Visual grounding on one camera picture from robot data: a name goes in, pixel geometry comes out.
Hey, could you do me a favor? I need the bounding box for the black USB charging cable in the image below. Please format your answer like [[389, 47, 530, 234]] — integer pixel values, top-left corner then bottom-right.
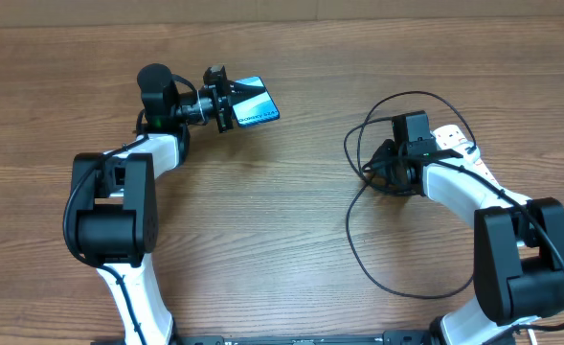
[[343, 90, 480, 301]]

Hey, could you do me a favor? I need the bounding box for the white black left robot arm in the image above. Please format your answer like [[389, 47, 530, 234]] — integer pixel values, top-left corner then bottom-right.
[[62, 63, 280, 344]]

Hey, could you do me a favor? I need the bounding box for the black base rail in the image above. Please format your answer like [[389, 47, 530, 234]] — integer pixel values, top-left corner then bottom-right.
[[169, 331, 440, 345]]

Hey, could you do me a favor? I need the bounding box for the Samsung Galaxy smartphone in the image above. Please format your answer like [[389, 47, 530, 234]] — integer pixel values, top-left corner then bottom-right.
[[231, 76, 280, 127]]

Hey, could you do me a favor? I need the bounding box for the white power strip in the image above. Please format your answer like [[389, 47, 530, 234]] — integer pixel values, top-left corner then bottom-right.
[[432, 125, 498, 184]]

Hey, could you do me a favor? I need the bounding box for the white charger plug adapter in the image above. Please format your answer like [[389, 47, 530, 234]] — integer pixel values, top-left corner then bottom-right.
[[453, 141, 481, 164]]

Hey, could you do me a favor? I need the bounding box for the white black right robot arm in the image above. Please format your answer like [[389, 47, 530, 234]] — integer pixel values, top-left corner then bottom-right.
[[363, 111, 564, 344]]

